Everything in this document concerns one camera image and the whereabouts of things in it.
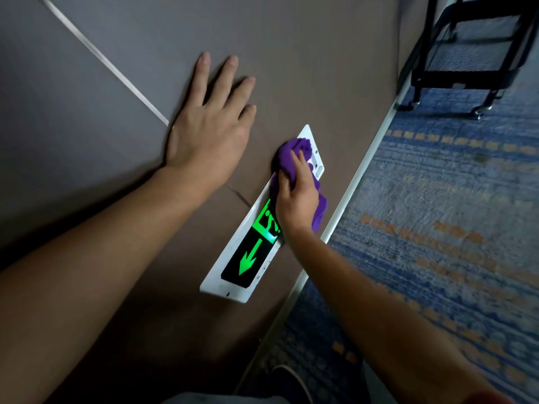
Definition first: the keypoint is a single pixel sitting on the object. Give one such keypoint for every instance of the person's red shirt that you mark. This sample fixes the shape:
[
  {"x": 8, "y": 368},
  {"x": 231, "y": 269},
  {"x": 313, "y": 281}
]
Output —
[{"x": 488, "y": 399}]

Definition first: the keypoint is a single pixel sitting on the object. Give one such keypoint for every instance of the person's left hand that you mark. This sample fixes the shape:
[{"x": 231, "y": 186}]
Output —
[{"x": 206, "y": 143}]

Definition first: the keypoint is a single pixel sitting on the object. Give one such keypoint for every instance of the person's right forearm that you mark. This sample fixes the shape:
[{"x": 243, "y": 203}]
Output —
[{"x": 358, "y": 311}]

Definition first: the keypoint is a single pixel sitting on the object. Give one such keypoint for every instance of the person's right dark shoe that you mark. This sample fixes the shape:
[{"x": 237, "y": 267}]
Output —
[{"x": 290, "y": 384}]

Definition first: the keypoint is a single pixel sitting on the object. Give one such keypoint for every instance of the purple cleaning cloth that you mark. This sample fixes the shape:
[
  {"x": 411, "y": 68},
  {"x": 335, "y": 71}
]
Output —
[{"x": 288, "y": 153}]

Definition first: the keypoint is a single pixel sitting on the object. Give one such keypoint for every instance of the person's left forearm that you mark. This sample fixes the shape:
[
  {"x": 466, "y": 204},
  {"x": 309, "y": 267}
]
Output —
[{"x": 84, "y": 269}]

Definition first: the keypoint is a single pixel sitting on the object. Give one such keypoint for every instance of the person's grey trousers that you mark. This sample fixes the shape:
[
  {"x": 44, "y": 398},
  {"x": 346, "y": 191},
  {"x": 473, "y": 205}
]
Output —
[{"x": 231, "y": 398}]

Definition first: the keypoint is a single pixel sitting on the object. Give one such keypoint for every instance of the green illuminated exit sign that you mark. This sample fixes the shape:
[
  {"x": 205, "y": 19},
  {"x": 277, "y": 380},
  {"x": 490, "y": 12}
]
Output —
[{"x": 248, "y": 256}]

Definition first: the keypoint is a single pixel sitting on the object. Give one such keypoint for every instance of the black mesh metal cart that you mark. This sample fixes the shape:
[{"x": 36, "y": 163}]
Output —
[{"x": 463, "y": 75}]

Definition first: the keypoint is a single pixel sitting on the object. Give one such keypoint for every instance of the person's right hand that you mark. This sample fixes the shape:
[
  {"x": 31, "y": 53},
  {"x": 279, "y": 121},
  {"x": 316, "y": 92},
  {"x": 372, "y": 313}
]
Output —
[{"x": 297, "y": 206}]

